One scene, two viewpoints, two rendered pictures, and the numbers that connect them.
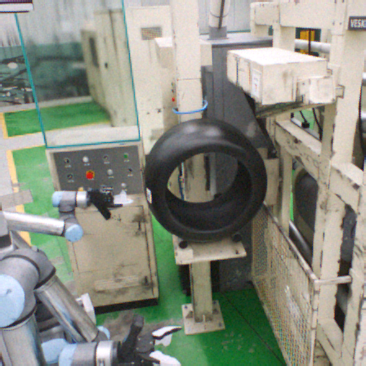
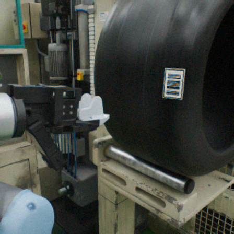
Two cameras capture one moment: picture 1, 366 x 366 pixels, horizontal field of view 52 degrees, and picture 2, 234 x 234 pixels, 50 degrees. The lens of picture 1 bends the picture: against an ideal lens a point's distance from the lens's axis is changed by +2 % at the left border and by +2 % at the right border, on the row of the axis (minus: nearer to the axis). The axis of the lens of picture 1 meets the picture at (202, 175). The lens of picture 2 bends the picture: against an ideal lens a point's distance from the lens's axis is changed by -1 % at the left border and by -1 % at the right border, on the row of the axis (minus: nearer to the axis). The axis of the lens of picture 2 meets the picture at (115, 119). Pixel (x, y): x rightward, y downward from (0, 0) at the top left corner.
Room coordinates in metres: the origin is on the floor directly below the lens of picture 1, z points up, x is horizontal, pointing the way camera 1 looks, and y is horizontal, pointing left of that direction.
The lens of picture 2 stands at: (1.20, 0.64, 1.28)
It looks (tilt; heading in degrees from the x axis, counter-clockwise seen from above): 16 degrees down; 325
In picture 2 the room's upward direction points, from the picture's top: straight up
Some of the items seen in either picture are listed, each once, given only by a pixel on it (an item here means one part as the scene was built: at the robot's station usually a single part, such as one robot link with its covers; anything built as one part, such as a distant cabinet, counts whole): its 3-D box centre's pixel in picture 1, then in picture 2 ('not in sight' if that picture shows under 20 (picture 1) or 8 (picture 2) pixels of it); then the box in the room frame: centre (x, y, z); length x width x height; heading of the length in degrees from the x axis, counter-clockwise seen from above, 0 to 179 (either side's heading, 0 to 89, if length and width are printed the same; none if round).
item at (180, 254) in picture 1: (180, 237); (141, 183); (1.76, 0.14, 0.83); 0.36 x 0.09 x 0.06; 7
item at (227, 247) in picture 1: (206, 239); (166, 178); (1.77, 0.00, 0.80); 0.37 x 0.36 x 0.02; 97
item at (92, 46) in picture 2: not in sight; (97, 67); (2.10, 0.09, 1.19); 0.05 x 0.04 x 0.48; 97
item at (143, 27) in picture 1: (136, 79); not in sight; (6.06, 0.96, 1.05); 1.61 x 0.73 x 2.10; 27
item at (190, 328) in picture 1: (202, 314); not in sight; (2.02, 0.05, 0.02); 0.27 x 0.27 x 0.04; 7
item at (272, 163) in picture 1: (261, 176); not in sight; (2.04, -0.35, 1.05); 0.20 x 0.15 x 0.30; 7
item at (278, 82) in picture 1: (268, 72); not in sight; (1.69, -0.31, 1.71); 0.61 x 0.25 x 0.15; 7
